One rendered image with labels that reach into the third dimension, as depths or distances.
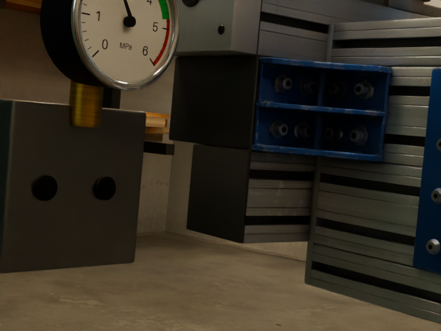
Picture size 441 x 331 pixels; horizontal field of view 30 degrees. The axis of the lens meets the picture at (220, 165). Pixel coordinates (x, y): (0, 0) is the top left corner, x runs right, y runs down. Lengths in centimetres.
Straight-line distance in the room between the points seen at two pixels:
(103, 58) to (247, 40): 41
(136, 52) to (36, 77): 331
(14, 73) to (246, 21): 288
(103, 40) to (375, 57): 46
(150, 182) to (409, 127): 356
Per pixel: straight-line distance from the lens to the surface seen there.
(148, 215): 431
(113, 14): 38
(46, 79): 374
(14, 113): 38
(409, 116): 77
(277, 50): 80
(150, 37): 39
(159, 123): 355
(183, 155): 434
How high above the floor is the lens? 62
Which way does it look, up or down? 3 degrees down
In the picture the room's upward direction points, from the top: 5 degrees clockwise
